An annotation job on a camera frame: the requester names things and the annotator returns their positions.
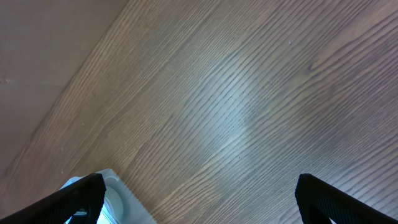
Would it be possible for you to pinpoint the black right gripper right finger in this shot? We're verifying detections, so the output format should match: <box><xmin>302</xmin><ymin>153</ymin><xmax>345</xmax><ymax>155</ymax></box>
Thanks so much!
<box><xmin>295</xmin><ymin>174</ymin><xmax>397</xmax><ymax>224</ymax></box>

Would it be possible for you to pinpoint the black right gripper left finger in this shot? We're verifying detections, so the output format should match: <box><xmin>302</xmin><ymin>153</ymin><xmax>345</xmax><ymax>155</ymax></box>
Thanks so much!
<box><xmin>1</xmin><ymin>173</ymin><xmax>106</xmax><ymax>224</ymax></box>

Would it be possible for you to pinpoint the clear plastic container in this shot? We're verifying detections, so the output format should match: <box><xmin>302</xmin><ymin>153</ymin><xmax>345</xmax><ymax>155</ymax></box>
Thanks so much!
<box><xmin>58</xmin><ymin>168</ymin><xmax>158</xmax><ymax>224</ymax></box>

